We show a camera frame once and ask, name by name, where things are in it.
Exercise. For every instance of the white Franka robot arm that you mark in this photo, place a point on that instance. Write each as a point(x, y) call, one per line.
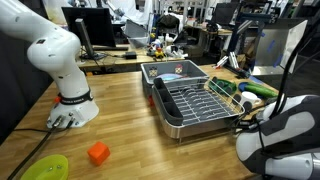
point(53, 56)

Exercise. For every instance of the lime green small bowl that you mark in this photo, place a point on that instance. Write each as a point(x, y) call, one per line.
point(43, 168)

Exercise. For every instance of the small red object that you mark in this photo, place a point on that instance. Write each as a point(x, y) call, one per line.
point(151, 101)

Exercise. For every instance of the light blue plate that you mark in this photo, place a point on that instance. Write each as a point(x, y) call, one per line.
point(170, 77)

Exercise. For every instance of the black white checkered cube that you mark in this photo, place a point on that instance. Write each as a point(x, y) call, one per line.
point(153, 72)

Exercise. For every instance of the grey plastic bin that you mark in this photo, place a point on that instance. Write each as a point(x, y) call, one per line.
point(166, 68)

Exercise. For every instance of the red white checkered cube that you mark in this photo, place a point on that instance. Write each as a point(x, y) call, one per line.
point(179, 69)

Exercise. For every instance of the yellow rubber duck toy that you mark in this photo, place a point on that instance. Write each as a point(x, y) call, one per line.
point(159, 54)

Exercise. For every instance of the white headset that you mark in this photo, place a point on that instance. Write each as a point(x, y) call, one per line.
point(175, 51)

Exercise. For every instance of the black power adapter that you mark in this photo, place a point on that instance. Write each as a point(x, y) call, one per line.
point(130, 55)

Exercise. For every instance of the wooden background desk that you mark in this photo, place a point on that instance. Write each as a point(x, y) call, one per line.
point(113, 62)

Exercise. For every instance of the clear plastic bin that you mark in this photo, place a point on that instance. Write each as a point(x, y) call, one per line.
point(136, 33)

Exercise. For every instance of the dark green plate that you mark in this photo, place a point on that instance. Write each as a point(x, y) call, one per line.
point(227, 85)

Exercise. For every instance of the white mug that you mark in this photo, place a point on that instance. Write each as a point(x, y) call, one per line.
point(248, 97)

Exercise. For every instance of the orange cube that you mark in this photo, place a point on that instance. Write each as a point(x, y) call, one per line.
point(98, 154)

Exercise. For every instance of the black computer monitor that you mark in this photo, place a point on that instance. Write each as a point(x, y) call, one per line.
point(96, 26)

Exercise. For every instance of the green cucumber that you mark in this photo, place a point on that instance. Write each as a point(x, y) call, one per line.
point(263, 90)
point(255, 84)

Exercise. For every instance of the silver photo reflector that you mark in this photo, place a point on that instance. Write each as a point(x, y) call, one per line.
point(273, 46)

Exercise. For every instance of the aluminium extrusion rail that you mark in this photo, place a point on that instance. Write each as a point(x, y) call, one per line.
point(233, 63)

